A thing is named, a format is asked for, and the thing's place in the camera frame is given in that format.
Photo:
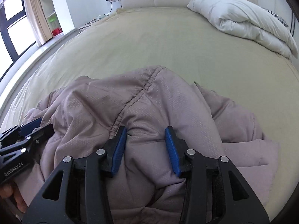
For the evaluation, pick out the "red box on shelf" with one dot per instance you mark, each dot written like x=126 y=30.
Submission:
x=57 y=31

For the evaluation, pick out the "beige curtain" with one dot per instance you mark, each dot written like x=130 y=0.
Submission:
x=37 y=19

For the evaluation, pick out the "beige bed with bedspread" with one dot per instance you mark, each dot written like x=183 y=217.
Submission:
x=184 y=42

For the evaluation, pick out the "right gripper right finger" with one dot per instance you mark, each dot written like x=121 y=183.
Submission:
x=216 y=190

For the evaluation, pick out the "folded white duvet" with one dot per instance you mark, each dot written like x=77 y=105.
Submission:
x=244 y=19

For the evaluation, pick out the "white bedside table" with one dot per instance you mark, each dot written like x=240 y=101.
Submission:
x=91 y=22

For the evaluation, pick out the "green container on shelf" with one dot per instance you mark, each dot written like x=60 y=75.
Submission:
x=52 y=17

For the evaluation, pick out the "mauve quilted long coat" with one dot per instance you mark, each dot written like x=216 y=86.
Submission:
x=87 y=113

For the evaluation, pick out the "person's left hand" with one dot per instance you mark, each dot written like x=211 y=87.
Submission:
x=10 y=189

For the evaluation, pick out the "zebra print pillow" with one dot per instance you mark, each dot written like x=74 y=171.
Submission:
x=277 y=17

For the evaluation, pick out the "white built-in shelf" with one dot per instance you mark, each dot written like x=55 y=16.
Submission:
x=48 y=8

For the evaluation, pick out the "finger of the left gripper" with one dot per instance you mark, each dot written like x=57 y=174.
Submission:
x=37 y=132
x=11 y=135

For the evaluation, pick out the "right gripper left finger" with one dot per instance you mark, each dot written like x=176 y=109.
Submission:
x=58 y=201

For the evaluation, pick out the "black framed window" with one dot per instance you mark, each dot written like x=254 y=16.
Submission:
x=16 y=34

